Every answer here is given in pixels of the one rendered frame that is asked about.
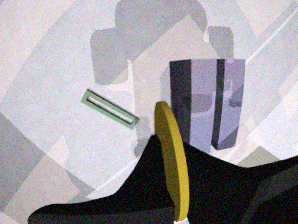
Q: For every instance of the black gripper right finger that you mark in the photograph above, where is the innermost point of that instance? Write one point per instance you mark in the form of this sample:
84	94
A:
223	193

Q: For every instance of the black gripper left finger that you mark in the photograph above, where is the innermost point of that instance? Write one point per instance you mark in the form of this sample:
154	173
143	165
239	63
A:
142	199

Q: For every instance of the gold coin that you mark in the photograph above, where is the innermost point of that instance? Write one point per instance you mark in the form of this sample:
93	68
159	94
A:
176	169

